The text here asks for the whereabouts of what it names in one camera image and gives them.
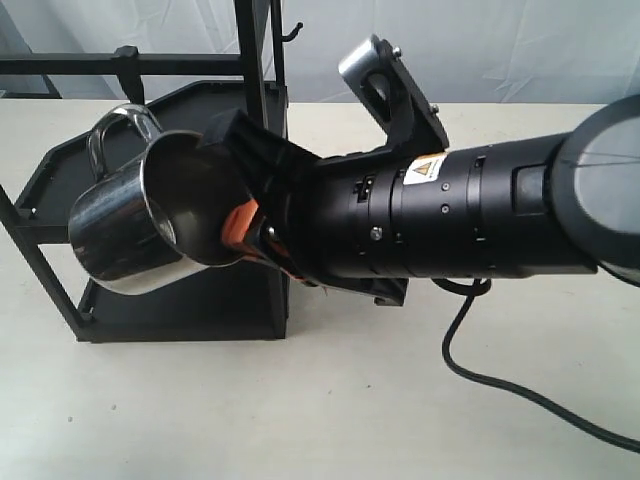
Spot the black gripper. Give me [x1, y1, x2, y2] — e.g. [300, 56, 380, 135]
[197, 110, 406, 306]

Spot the stainless steel mug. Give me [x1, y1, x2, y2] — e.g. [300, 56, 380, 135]
[68, 104, 250, 295]

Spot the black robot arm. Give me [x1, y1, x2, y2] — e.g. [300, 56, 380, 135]
[200, 96, 639, 306]

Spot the black metal shelf rack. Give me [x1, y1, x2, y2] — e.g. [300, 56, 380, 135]
[1, 1, 289, 343]

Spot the black hook on crossbar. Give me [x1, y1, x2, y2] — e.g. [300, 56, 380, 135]
[111, 45, 145, 105]

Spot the black hook on post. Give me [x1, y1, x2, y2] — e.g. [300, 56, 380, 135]
[281, 22, 304, 43]

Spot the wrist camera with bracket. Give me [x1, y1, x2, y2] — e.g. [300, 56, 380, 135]
[338, 34, 449, 156]

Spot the black cable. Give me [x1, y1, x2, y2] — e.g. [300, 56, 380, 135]
[439, 277, 640, 451]

